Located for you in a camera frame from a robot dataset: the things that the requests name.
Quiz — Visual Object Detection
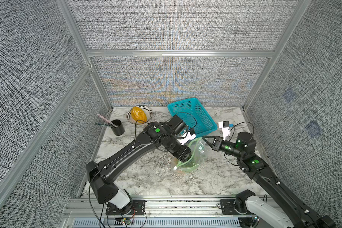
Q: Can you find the aluminium enclosure frame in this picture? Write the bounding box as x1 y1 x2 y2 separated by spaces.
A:
0 1 311 210

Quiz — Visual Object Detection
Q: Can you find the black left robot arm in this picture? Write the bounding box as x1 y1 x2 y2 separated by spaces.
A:
86 115 192 209

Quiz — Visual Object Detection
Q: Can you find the teal plastic basket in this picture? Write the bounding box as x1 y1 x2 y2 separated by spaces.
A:
167 98 218 137

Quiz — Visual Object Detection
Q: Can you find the yellow crumbed bread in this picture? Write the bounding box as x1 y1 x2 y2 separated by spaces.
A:
131 106 147 124

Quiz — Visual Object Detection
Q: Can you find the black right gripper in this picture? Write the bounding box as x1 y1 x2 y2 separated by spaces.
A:
203 135 247 162

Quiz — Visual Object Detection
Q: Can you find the clear zip-top bag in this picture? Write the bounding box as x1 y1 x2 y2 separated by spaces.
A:
173 137 207 173

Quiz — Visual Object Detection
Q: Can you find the green handled utensil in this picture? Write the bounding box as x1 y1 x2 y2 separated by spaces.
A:
95 123 114 127

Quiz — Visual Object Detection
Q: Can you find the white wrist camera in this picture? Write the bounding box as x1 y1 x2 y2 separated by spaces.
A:
218 121 234 140
178 128 196 145

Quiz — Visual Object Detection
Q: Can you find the aluminium front rail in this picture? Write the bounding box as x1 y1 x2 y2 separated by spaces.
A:
61 195 306 228

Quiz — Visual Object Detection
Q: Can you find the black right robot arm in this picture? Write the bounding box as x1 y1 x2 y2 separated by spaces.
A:
202 132 336 228

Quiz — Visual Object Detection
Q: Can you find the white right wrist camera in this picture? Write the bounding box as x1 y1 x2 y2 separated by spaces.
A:
218 121 234 140

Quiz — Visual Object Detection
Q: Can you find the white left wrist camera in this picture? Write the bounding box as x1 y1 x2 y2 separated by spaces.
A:
178 128 196 145

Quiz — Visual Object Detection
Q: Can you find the pink handled utensil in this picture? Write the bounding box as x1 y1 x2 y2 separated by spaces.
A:
97 114 117 128

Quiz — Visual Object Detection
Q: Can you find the black cup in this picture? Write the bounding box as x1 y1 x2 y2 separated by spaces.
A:
111 119 125 136

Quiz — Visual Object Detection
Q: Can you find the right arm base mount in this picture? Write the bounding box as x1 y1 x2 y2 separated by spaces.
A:
217 190 259 216

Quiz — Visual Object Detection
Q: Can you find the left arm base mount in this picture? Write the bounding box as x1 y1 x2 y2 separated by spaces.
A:
105 199 146 216

